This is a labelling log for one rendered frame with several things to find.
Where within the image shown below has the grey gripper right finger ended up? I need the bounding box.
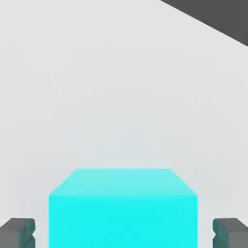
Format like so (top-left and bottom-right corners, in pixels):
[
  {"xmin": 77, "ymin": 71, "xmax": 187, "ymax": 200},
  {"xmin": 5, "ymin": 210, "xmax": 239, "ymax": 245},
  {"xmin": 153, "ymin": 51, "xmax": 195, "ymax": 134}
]
[{"xmin": 212, "ymin": 217, "xmax": 248, "ymax": 248}]

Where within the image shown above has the small cyan cube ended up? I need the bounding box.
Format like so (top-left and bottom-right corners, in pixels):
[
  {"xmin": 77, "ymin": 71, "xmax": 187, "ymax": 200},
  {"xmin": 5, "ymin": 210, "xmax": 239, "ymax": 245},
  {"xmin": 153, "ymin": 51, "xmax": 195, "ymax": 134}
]
[{"xmin": 48, "ymin": 168, "xmax": 199, "ymax": 248}]

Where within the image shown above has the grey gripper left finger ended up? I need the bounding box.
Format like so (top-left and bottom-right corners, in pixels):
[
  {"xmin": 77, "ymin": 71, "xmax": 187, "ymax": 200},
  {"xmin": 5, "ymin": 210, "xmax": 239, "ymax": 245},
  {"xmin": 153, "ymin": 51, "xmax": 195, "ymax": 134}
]
[{"xmin": 0, "ymin": 217, "xmax": 36, "ymax": 248}]

